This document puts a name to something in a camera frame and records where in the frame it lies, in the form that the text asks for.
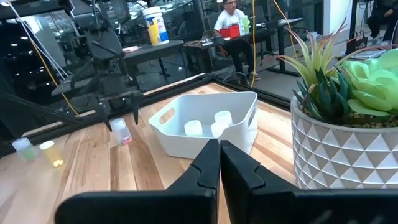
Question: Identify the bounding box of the yellow white wipes canister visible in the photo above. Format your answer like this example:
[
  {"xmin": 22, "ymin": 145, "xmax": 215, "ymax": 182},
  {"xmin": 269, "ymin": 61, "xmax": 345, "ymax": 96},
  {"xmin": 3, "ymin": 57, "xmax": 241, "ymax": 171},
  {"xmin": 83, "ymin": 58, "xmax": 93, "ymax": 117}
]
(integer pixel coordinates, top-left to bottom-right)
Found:
[{"xmin": 142, "ymin": 6, "xmax": 170, "ymax": 47}]

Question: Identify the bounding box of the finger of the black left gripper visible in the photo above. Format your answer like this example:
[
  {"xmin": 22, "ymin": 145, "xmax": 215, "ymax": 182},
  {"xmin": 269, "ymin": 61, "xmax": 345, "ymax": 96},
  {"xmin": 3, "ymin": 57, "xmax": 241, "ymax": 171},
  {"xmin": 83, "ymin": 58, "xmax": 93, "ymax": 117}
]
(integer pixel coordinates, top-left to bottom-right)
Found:
[
  {"xmin": 130, "ymin": 92, "xmax": 144, "ymax": 126},
  {"xmin": 88, "ymin": 95, "xmax": 113, "ymax": 133}
]

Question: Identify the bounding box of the white cable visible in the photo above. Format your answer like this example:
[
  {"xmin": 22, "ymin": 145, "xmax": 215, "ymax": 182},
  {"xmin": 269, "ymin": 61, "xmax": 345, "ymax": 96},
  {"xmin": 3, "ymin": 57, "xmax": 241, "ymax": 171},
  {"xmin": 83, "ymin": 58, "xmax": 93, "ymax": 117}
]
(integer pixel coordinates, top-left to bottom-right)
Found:
[{"xmin": 5, "ymin": 0, "xmax": 70, "ymax": 80}]

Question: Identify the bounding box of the pill bottle with yellow pills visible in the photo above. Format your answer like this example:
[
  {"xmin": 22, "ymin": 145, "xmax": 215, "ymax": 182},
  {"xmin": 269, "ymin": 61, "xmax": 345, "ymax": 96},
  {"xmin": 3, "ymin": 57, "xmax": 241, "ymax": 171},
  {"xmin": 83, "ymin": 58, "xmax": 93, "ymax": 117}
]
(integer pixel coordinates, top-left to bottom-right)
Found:
[{"xmin": 39, "ymin": 140, "xmax": 65, "ymax": 168}]

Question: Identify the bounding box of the light green rosette succulent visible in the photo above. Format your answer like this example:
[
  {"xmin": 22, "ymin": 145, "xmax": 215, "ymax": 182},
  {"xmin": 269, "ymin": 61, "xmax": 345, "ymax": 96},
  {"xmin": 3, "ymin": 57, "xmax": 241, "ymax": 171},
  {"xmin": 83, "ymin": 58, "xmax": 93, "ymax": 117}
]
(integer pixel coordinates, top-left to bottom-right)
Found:
[{"xmin": 340, "ymin": 48, "xmax": 398, "ymax": 118}]

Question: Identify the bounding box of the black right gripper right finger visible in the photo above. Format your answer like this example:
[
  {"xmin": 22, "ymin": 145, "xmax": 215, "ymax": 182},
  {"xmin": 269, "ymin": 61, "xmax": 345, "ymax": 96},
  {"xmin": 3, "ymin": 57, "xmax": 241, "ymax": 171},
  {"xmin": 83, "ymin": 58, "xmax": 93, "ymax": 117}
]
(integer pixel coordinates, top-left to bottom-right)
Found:
[{"xmin": 220, "ymin": 140, "xmax": 299, "ymax": 224}]

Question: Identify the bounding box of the pill bottle with pink pills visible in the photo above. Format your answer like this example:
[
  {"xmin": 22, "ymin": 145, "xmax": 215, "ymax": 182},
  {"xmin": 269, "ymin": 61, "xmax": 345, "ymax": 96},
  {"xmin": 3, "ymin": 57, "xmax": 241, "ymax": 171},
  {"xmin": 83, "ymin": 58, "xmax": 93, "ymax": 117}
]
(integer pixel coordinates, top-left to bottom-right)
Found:
[{"xmin": 111, "ymin": 118, "xmax": 134, "ymax": 147}]

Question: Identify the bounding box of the black side table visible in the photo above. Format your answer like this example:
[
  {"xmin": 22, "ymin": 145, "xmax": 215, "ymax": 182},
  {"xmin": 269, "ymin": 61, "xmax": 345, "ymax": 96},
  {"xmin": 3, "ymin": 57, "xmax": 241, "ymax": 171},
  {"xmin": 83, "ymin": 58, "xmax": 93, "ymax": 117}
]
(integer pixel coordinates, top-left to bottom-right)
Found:
[{"xmin": 123, "ymin": 39, "xmax": 185, "ymax": 78}]

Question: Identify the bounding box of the yellow hanging cable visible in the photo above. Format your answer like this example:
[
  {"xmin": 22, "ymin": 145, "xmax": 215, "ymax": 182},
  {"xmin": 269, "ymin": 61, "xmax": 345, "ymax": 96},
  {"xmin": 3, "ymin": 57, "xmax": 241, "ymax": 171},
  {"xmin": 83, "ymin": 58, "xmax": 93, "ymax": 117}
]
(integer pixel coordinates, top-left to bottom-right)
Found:
[
  {"xmin": 250, "ymin": 0, "xmax": 257, "ymax": 88},
  {"xmin": 29, "ymin": 39, "xmax": 80, "ymax": 116},
  {"xmin": 272, "ymin": 0, "xmax": 299, "ymax": 59}
]

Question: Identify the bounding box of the white triangle-patterned plant pot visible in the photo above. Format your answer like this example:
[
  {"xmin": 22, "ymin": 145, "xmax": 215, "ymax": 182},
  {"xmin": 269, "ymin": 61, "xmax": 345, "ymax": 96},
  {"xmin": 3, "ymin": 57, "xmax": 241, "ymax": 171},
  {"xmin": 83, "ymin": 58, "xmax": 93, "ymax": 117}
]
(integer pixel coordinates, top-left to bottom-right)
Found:
[{"xmin": 290, "ymin": 95, "xmax": 398, "ymax": 190}]

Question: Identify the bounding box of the white plastic basket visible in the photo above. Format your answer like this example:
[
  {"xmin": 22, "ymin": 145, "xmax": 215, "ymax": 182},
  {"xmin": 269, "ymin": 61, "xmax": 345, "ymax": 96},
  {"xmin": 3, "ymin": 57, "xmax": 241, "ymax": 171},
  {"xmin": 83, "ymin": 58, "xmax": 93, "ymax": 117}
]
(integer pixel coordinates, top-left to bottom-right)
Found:
[{"xmin": 148, "ymin": 91, "xmax": 259, "ymax": 159}]

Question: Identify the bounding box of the red box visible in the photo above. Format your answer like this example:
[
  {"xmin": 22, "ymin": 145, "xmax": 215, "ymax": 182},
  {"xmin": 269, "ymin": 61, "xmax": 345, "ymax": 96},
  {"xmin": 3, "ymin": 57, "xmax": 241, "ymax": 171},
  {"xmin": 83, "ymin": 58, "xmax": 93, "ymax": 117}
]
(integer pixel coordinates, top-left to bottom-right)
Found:
[{"xmin": 219, "ymin": 24, "xmax": 241, "ymax": 39}]

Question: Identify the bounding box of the black diagonal frame strut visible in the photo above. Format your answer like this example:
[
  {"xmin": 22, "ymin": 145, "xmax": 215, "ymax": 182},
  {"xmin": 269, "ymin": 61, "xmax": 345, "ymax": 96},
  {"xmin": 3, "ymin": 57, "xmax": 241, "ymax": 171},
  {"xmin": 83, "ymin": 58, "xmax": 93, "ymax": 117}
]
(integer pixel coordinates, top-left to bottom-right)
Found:
[{"xmin": 0, "ymin": 90, "xmax": 83, "ymax": 125}]

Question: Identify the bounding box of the person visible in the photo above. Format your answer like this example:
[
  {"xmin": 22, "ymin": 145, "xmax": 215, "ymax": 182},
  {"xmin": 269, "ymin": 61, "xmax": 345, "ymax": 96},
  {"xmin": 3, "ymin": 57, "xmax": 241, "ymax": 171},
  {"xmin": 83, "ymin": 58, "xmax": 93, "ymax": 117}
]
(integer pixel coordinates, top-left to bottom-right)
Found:
[
  {"xmin": 213, "ymin": 0, "xmax": 261, "ymax": 81},
  {"xmin": 366, "ymin": 0, "xmax": 398, "ymax": 44}
]

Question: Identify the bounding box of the white-capped clear pill bottle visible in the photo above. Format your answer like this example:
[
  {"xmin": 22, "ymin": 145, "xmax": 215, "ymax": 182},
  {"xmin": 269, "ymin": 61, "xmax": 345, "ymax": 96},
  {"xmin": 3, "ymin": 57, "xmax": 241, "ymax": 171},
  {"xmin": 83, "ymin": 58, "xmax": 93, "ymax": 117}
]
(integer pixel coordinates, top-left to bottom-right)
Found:
[
  {"xmin": 213, "ymin": 110, "xmax": 233, "ymax": 127},
  {"xmin": 210, "ymin": 121, "xmax": 228, "ymax": 138},
  {"xmin": 183, "ymin": 119, "xmax": 204, "ymax": 137}
]

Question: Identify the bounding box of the dark green aloe succulent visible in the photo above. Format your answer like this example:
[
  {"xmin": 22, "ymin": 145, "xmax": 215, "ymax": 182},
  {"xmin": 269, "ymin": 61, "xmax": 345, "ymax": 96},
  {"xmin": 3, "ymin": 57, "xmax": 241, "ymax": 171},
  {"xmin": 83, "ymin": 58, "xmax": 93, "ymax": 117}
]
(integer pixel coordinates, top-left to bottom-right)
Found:
[{"xmin": 292, "ymin": 67, "xmax": 354, "ymax": 124}]

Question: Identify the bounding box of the black paper bag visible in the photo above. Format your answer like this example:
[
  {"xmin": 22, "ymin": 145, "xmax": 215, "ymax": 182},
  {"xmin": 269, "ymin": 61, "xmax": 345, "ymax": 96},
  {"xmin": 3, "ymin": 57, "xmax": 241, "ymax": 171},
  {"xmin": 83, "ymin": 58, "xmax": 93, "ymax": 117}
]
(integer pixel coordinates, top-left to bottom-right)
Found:
[{"xmin": 346, "ymin": 30, "xmax": 369, "ymax": 55}]

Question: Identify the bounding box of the spiky yellow-green artificial plant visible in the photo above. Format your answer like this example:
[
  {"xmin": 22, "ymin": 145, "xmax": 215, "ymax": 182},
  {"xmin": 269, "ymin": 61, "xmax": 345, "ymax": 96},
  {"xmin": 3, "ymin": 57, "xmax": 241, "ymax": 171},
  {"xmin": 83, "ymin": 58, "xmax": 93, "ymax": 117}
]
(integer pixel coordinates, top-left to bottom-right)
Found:
[{"xmin": 277, "ymin": 19, "xmax": 396, "ymax": 90}]

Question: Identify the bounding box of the black office desk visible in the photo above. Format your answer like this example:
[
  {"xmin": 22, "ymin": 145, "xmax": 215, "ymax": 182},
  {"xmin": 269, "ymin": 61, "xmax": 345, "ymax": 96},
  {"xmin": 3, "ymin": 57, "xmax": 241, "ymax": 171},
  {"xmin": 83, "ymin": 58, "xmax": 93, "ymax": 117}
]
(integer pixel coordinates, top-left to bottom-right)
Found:
[{"xmin": 183, "ymin": 17, "xmax": 304, "ymax": 77}]

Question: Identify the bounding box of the pill bottle with green pills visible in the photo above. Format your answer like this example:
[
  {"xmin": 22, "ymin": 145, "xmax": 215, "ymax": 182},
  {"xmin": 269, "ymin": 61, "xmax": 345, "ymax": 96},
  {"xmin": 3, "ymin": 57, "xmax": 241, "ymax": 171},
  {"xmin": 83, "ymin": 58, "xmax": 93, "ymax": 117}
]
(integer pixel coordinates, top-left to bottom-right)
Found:
[{"xmin": 11, "ymin": 136, "xmax": 37, "ymax": 162}]

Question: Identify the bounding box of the green plastic bottle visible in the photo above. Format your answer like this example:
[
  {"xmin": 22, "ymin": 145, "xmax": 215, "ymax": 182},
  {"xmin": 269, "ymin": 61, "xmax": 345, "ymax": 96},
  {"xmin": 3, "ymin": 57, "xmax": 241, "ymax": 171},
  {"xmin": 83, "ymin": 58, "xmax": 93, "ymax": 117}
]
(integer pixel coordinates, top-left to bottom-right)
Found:
[{"xmin": 241, "ymin": 14, "xmax": 251, "ymax": 34}]

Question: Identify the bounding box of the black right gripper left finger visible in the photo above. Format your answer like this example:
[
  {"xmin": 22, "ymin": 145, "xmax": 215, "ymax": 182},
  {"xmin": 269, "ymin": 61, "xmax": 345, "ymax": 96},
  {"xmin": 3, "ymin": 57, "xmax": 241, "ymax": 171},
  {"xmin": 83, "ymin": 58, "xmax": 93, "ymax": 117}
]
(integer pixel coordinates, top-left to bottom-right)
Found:
[{"xmin": 164, "ymin": 139, "xmax": 221, "ymax": 195}]

